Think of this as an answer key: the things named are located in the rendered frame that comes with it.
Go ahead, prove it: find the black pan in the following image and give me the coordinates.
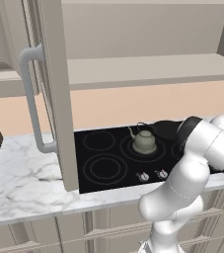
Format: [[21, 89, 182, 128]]
[[153, 120, 187, 141]]

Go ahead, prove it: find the beige open cabinet door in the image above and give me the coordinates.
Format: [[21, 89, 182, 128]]
[[21, 0, 80, 193]]

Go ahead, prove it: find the beige closed cabinet door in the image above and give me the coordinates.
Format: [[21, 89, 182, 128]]
[[0, 0, 39, 100]]

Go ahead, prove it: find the black glass hob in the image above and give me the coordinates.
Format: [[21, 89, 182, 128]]
[[73, 123, 224, 195]]

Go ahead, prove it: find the grey-green kettle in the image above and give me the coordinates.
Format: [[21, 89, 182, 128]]
[[126, 121, 158, 155]]

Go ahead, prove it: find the silver hob knob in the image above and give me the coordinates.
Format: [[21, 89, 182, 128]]
[[136, 171, 150, 183], [155, 168, 170, 181]]

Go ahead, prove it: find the beige drawer front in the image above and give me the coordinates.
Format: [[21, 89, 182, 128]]
[[182, 186, 224, 253], [84, 204, 155, 253], [0, 212, 86, 253]]

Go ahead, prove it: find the grey cabinet door handle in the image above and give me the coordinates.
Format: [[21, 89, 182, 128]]
[[18, 43, 59, 154]]

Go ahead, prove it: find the beige open wall cabinet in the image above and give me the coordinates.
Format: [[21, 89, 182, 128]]
[[60, 0, 224, 92]]

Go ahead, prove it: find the beige drawer handle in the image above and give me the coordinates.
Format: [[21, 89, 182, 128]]
[[83, 220, 155, 242], [0, 240, 41, 253], [195, 206, 224, 222]]

